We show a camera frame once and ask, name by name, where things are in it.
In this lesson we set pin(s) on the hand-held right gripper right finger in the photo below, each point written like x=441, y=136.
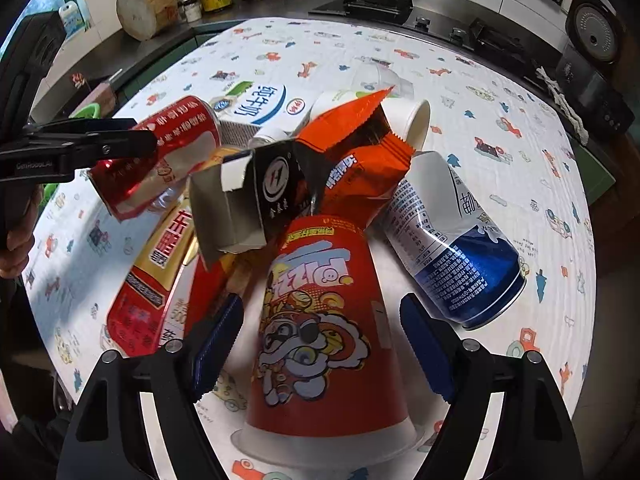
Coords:
x=425, y=350

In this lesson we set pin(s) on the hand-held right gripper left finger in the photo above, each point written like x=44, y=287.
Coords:
x=220, y=345

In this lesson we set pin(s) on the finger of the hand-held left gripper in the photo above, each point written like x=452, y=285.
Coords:
x=120, y=146
x=80, y=129

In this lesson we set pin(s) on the red drink can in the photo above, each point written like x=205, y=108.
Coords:
x=180, y=130

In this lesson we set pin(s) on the red gold carton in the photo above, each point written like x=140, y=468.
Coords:
x=150, y=280

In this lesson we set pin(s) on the blue white drink can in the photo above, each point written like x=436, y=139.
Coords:
x=460, y=260

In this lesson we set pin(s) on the red instant noodle cup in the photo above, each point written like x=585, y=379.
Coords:
x=320, y=340

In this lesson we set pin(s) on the small dark bottle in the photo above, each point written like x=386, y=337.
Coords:
x=240, y=200

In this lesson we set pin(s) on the white milk carton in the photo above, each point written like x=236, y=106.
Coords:
x=260, y=105

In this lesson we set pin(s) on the orange snack bag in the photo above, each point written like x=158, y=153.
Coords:
x=360, y=160

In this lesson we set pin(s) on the white paper cup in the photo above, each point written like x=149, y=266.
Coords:
x=407, y=120

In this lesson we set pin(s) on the clear plastic cup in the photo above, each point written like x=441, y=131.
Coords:
x=380, y=77

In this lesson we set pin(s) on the person's left hand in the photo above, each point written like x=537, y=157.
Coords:
x=20, y=240

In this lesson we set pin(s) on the white detergent bottle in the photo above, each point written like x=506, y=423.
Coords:
x=71, y=17

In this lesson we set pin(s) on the round wooden chopping block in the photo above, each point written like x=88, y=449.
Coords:
x=145, y=10

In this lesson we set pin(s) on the white jar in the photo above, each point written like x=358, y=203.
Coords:
x=192, y=12

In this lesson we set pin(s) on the yellow tin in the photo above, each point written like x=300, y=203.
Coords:
x=216, y=0

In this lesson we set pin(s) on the printed tablecloth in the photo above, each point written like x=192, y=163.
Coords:
x=450, y=85

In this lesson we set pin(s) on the white braided cloth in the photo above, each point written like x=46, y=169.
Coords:
x=562, y=102

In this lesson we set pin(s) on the black gas stove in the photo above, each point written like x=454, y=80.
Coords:
x=380, y=5

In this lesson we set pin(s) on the black kitchen appliance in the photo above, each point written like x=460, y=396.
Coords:
x=600, y=95

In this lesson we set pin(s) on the black rice cooker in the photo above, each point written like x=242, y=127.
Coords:
x=595, y=27

